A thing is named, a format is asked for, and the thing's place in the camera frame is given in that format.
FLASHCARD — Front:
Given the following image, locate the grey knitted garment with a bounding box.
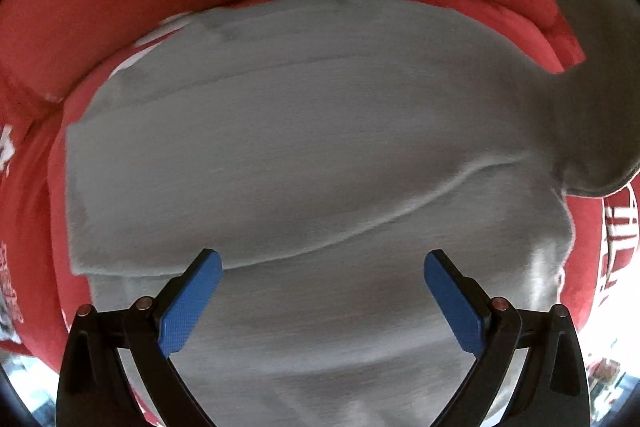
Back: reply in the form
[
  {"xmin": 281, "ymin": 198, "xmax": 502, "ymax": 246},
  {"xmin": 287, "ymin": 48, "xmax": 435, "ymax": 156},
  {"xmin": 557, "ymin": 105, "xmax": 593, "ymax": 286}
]
[{"xmin": 66, "ymin": 0, "xmax": 639, "ymax": 426}]

